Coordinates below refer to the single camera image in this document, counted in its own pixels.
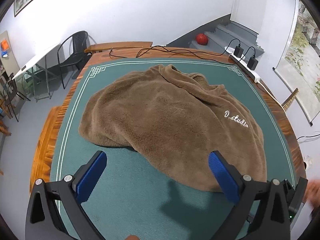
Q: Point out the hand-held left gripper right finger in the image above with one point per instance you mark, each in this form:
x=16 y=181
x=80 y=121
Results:
x=223 y=177

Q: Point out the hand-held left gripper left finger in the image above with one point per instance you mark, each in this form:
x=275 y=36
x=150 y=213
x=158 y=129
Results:
x=91 y=177

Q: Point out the brown fleece sweater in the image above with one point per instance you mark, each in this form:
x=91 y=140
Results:
x=162 y=115

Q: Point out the person's right hand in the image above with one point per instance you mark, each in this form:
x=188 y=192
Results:
x=313 y=192

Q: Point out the green table mat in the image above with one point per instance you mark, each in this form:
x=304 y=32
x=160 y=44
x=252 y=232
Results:
x=140 y=200

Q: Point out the short wooden bench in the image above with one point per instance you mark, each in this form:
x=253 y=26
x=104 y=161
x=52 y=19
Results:
x=46 y=140

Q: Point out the wooden stick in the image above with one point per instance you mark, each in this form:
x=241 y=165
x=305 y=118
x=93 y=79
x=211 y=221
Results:
x=290 y=99

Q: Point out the white power strip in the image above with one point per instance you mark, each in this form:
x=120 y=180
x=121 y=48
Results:
x=246 y=68

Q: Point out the black power adapter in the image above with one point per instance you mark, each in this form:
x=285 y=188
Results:
x=238 y=51
x=252 y=63

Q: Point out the black folding chair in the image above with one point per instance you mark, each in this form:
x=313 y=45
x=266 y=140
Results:
x=11 y=90

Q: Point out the black mesh chair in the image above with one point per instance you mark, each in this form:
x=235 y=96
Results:
x=75 y=55

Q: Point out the white folding table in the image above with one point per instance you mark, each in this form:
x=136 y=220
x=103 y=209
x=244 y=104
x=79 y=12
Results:
x=37 y=58

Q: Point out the red basketball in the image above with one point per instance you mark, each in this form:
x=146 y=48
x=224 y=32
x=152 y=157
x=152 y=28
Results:
x=201 y=39

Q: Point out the hanging wall scroll painting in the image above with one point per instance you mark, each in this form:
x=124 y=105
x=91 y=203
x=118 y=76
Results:
x=300 y=62

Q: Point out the orange and blue wall item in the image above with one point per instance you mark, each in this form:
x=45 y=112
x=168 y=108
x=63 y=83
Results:
x=4 y=46

